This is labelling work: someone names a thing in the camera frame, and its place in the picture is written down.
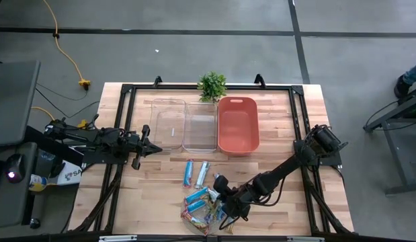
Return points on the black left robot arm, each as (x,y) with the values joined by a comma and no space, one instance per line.
(93,136)

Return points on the dark grey laptop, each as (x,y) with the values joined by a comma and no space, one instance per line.
(12,101)

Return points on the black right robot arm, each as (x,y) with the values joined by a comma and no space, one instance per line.
(281,169)

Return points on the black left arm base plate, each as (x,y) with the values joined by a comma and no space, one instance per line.
(103,158)

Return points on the person's foot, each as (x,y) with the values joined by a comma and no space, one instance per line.
(402,88)

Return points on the black support beam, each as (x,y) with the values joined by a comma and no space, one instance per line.
(53,144)

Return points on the white bracket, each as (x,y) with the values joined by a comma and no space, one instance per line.
(305,239)
(117,239)

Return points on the plastic bottle yellow label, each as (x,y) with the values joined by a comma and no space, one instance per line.
(38,183)

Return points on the clear plastic bin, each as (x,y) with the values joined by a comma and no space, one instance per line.
(199,134)
(160,141)

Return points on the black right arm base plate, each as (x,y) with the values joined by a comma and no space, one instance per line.
(332,160)

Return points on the person's leg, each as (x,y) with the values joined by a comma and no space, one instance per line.
(415,73)

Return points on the black caster wheel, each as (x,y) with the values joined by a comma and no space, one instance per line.
(35,224)

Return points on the black computer mouse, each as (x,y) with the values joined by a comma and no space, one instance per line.
(14,166)

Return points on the orange plastic bin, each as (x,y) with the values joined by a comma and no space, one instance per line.
(238,127)

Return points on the Quaker Chewy granola bar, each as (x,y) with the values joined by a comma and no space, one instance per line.
(209,210)

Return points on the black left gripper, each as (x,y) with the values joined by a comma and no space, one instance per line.
(135,144)

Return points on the blue granola bar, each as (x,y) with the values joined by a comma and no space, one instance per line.
(196,195)
(196,205)
(188,173)
(221,215)

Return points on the white printed bag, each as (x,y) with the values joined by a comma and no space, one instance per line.
(71,174)

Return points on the small green plant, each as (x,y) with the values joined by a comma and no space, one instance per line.
(211,85)

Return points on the grey side desk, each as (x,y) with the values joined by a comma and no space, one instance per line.
(12,201)

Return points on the round woven mat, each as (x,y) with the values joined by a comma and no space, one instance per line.
(211,231)

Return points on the silver granola bar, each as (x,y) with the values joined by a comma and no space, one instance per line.
(202,174)
(213,194)
(216,176)

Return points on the grey metal table frame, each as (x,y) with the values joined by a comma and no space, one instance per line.
(396,156)

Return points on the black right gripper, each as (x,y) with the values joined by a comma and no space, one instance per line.
(238,208)

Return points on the black aluminium table frame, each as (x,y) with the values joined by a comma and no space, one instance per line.
(261,88)

